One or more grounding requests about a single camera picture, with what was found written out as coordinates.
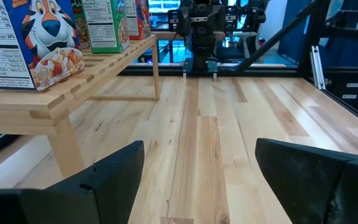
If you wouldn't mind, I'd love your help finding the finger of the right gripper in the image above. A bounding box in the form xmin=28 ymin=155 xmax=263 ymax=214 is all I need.
xmin=178 ymin=5 xmax=195 ymax=35
xmin=208 ymin=5 xmax=227 ymax=37

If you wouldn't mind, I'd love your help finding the blue Frosted Flakes cereal box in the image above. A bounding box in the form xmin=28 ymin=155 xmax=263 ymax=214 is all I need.
xmin=0 ymin=0 xmax=86 ymax=92

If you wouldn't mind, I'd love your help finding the black storage rack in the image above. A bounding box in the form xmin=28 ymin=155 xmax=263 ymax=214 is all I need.
xmin=324 ymin=9 xmax=358 ymax=110

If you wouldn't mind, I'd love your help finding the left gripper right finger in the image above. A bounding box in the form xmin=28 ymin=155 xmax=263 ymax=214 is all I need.
xmin=255 ymin=138 xmax=358 ymax=224

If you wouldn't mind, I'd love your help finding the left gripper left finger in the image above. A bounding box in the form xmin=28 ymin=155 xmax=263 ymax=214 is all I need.
xmin=0 ymin=140 xmax=145 ymax=224

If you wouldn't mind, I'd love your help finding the silver aluminium bracket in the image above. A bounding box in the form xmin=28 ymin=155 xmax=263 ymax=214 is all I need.
xmin=310 ymin=45 xmax=327 ymax=91

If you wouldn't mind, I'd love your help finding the red Froot Loops cereal box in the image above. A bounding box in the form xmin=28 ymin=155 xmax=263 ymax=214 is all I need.
xmin=124 ymin=0 xmax=152 ymax=41

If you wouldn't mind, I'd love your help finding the wooden slatted shelf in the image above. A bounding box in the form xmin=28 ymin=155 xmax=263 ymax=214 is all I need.
xmin=0 ymin=34 xmax=161 ymax=180

